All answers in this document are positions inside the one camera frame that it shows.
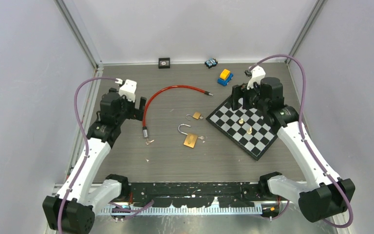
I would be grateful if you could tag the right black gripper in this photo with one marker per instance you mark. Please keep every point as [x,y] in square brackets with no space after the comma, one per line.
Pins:
[236,93]

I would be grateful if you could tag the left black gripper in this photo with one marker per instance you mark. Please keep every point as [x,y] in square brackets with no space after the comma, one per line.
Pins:
[134,114]

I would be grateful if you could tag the red cable lock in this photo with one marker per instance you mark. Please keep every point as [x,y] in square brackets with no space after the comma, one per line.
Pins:
[165,92]

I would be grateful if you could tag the small brass padlock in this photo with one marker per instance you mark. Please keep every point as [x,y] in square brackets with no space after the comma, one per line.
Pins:
[195,115]

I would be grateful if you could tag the large brass padlock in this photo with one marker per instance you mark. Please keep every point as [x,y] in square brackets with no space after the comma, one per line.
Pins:
[190,139]

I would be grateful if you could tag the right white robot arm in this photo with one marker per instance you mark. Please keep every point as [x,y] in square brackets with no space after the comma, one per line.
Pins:
[325,193]

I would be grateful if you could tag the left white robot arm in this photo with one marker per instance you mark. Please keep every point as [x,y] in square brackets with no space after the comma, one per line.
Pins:
[73,209]

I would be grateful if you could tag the yellow blue toy car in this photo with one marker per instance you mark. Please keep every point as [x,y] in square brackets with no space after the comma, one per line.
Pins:
[225,77]

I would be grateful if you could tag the black white chessboard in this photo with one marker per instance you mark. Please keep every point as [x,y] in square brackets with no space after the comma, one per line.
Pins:
[224,119]

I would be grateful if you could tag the small blue toy car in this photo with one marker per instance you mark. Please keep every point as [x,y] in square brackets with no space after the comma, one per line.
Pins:
[212,62]

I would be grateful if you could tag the black square box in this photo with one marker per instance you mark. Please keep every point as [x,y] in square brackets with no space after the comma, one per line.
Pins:
[164,63]

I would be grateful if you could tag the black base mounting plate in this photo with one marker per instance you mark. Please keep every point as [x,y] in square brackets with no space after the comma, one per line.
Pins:
[194,194]

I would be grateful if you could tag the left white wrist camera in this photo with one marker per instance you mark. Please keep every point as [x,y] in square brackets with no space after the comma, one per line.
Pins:
[128,89]

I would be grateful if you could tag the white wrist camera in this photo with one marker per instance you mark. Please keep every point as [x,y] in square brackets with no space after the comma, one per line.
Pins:
[256,74]
[128,89]

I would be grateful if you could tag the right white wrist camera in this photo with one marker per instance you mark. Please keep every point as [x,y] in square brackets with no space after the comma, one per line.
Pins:
[256,74]

